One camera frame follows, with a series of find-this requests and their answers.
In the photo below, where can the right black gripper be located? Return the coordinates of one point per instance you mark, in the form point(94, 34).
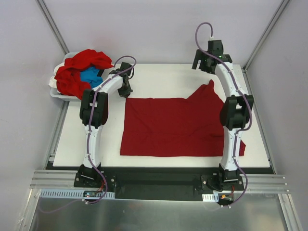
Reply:
point(199, 60)

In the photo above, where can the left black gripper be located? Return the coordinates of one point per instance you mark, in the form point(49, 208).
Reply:
point(125, 90)

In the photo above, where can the dark red t shirt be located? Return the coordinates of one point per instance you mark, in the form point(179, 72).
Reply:
point(174, 127)

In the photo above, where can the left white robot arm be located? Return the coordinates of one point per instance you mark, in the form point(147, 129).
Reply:
point(94, 113)

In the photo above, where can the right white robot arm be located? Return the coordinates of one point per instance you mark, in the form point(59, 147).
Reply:
point(236, 113)

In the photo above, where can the grey laundry basket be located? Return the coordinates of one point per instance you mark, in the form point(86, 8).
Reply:
point(55, 92)

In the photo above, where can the blue t shirt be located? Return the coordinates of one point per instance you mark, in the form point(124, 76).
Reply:
point(93, 76)

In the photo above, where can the bright red t shirt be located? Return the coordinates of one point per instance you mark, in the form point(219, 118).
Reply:
point(68, 80)

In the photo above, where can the white t shirt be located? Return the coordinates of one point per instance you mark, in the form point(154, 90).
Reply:
point(52, 81)

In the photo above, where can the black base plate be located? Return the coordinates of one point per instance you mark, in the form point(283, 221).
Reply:
point(159, 183)

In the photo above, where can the left grey cable duct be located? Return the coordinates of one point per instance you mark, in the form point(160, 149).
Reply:
point(75, 194)

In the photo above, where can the grey cable duct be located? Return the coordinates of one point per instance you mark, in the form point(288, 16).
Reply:
point(75, 194)
point(210, 197)

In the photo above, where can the right grey cable duct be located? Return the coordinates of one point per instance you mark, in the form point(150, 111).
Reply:
point(210, 197)

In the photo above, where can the aluminium rail frame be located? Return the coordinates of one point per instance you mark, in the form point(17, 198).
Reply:
point(64, 179)

